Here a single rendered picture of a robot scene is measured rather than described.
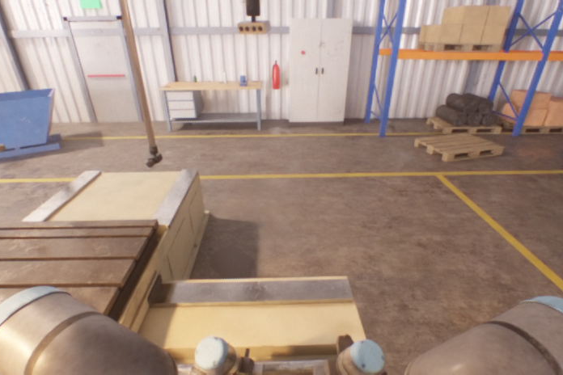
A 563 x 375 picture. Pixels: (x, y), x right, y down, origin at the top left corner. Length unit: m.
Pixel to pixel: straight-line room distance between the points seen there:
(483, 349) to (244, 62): 6.88
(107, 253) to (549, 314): 1.50
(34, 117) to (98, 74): 2.00
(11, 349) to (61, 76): 8.12
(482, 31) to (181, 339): 6.58
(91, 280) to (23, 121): 5.31
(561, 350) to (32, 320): 0.66
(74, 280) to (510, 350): 1.41
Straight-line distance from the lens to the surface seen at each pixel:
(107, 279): 1.44
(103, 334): 0.48
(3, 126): 6.66
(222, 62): 7.14
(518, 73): 9.15
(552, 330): 0.53
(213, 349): 1.00
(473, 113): 7.25
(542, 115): 8.26
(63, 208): 3.12
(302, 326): 1.49
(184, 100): 6.55
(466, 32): 6.74
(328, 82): 6.63
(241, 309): 1.55
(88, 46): 7.97
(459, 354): 0.48
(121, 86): 7.81
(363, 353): 1.00
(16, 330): 0.53
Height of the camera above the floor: 1.89
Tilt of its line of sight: 28 degrees down
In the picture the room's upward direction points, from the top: straight up
